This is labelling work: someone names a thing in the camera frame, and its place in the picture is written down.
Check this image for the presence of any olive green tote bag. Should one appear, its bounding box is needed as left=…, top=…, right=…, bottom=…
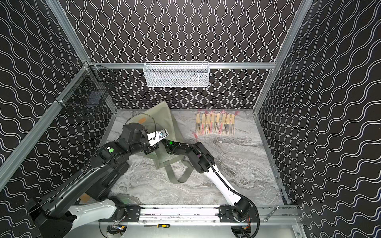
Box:
left=128, top=101, right=193, bottom=183

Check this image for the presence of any folding fan with pink paper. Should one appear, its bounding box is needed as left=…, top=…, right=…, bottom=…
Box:
left=201, top=113, right=206, bottom=135

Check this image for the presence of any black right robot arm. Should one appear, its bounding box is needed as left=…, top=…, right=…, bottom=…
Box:
left=162, top=140, right=251, bottom=221

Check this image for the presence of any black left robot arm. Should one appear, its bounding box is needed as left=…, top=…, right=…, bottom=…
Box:
left=25, top=123, right=168, bottom=238

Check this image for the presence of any horizontal aluminium back bar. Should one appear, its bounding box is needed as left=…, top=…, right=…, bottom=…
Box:
left=90, top=62, right=276, bottom=70

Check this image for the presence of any left aluminium side bar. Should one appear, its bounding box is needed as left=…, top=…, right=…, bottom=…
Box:
left=1, top=66, right=89, bottom=189

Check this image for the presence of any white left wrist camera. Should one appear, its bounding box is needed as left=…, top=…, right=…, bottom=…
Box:
left=147, top=129, right=169, bottom=147

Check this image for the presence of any white wire mesh basket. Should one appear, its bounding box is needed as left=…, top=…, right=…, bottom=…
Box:
left=143, top=66, right=210, bottom=88

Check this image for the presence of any yellow handled screwdriver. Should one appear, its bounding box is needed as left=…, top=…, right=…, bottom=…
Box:
left=144, top=224, right=171, bottom=228

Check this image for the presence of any black wire mesh basket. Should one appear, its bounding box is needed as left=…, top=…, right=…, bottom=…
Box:
left=58, top=63, right=117, bottom=120

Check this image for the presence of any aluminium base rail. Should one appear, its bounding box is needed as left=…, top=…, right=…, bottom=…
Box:
left=96, top=205, right=300, bottom=226

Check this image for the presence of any aluminium corner frame post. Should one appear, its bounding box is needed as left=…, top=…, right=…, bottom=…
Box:
left=46, top=0, right=90, bottom=62

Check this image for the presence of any right aluminium frame post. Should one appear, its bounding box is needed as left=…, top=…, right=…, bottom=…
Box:
left=254, top=0, right=314, bottom=114

